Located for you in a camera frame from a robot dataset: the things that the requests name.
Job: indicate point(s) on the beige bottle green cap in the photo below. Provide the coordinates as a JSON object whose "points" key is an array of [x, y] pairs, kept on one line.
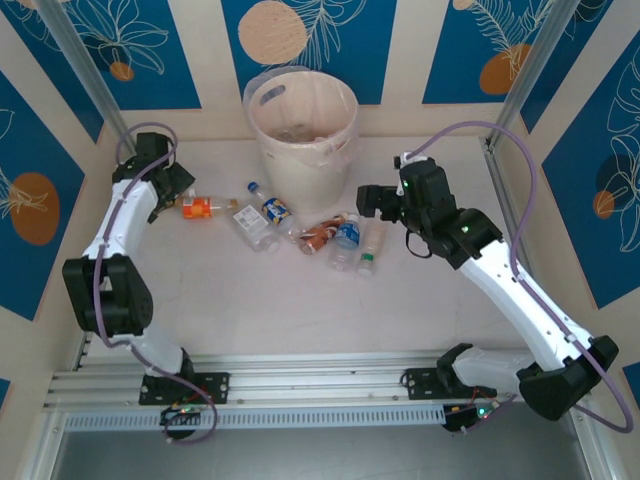
{"points": [[372, 242]]}

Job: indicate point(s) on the blue label water bottle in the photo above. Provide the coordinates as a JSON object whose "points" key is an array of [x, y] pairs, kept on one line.
{"points": [[348, 235]]}

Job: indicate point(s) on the orange label plastic bottle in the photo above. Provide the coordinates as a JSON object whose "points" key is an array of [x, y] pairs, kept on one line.
{"points": [[200, 208]]}

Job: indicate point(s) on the brown plastic bottle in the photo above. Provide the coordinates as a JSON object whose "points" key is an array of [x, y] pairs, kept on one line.
{"points": [[320, 235]]}

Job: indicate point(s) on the clear bottle white barcode label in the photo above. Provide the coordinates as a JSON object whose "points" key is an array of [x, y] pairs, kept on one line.
{"points": [[250, 220]]}

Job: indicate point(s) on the blue yellow label bottle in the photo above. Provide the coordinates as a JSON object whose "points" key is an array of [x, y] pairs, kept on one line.
{"points": [[277, 210]]}

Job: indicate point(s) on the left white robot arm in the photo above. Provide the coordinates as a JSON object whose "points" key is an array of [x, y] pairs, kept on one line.
{"points": [[125, 215]]}

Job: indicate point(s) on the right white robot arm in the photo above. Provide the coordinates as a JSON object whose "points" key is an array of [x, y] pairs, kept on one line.
{"points": [[525, 310]]}

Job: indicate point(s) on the beige round waste bin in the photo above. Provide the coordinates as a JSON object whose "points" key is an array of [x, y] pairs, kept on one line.
{"points": [[305, 185]]}

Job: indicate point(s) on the aluminium side rail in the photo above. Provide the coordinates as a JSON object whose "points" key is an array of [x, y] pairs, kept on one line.
{"points": [[82, 356], [501, 187]]}

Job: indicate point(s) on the aluminium frame post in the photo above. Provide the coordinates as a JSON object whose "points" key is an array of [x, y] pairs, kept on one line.
{"points": [[530, 75], [95, 85]]}

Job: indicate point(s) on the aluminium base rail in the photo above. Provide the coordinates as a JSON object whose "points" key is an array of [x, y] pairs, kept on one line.
{"points": [[320, 372]]}

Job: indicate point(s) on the right black mount plate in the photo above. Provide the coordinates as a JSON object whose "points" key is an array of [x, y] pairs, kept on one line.
{"points": [[420, 382]]}

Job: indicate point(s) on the black mount plate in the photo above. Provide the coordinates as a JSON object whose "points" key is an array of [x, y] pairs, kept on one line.
{"points": [[420, 382], [217, 387]]}

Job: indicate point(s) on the left black mount plate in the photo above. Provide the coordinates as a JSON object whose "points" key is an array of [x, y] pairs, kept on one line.
{"points": [[217, 387]]}

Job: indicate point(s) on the aluminium frame leg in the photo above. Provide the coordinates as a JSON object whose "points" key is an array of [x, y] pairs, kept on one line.
{"points": [[595, 465], [40, 450]]}

